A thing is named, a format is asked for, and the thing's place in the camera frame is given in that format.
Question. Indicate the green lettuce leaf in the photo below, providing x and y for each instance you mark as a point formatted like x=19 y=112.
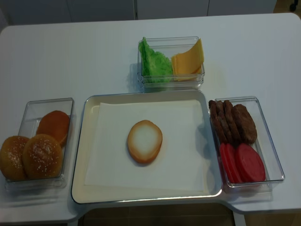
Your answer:
x=145 y=48
x=156 y=67

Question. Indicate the clear lettuce cheese container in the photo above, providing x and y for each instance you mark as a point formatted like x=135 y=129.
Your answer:
x=170 y=47

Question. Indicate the flat yellow cheese stack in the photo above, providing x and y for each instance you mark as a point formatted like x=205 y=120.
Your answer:
x=184 y=74

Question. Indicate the upright green lettuce leaf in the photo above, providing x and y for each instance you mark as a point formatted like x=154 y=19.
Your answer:
x=145 y=48

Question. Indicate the leaning yellow cheese slice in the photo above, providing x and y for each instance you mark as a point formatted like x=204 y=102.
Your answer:
x=197 y=49

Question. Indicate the bottom bun half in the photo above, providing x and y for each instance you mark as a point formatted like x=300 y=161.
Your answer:
x=144 y=142

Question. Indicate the white paper sheet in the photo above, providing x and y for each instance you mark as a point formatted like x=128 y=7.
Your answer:
x=178 y=164

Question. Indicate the left brown meat patty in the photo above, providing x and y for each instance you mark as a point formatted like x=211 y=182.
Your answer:
x=216 y=123

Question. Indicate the brown meat patty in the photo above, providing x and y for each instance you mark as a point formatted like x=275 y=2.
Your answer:
x=216 y=123
x=245 y=124
x=228 y=107

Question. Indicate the middle brown meat patty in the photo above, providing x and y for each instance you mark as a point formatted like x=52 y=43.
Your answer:
x=228 y=107

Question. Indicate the back red tomato slice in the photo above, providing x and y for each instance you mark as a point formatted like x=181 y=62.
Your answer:
x=227 y=152

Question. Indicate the red tomato slice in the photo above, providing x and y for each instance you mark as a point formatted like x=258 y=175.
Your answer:
x=249 y=164
x=227 y=152

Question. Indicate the plain orange bun bottom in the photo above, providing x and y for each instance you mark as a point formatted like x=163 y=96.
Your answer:
x=56 y=125

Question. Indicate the front brown meat patty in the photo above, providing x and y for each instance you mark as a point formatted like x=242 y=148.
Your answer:
x=245 y=124

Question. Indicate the white serving tray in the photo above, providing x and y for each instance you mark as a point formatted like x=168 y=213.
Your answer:
x=84 y=194

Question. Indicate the front red tomato slice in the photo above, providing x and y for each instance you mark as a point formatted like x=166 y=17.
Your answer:
x=249 y=164

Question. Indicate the clear bun container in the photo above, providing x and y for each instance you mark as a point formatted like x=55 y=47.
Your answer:
x=33 y=114

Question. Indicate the right sesame bun top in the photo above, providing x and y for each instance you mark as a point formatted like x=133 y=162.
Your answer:
x=42 y=157

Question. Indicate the sesame bun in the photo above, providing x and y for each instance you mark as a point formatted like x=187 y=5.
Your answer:
x=42 y=157
x=11 y=164

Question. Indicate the clear patty tomato container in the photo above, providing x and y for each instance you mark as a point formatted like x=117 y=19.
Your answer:
x=263 y=145

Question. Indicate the left sesame bun top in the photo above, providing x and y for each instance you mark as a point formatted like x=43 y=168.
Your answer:
x=11 y=164

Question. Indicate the black chair caster wheel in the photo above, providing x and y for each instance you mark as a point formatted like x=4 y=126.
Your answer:
x=293 y=6

